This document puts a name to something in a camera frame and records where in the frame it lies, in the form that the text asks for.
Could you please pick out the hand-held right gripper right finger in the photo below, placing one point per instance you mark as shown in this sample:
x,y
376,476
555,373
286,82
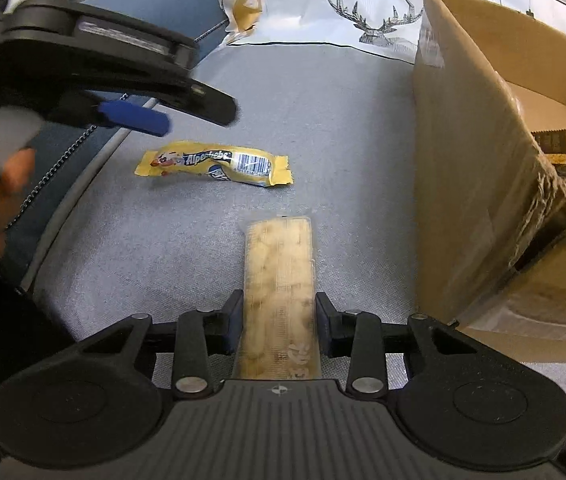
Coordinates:
x,y
325,325

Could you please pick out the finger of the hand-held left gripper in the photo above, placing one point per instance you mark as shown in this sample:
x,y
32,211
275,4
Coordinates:
x,y
128,70
133,117

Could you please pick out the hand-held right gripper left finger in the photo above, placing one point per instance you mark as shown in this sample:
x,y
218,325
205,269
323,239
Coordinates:
x,y
234,320

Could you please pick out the cereal bar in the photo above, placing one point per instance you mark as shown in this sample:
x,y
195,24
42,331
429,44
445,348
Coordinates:
x,y
278,280

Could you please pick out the yellow candy packet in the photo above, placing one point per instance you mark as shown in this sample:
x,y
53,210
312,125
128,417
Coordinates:
x,y
203,160

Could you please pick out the cardboard box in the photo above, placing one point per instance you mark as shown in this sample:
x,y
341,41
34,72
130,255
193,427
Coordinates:
x,y
463,160

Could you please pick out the dark brown chocolate packet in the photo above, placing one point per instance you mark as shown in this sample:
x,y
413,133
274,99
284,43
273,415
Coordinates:
x,y
553,142

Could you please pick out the grey printed cloth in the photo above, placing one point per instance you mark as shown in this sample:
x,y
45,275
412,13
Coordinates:
x,y
313,110

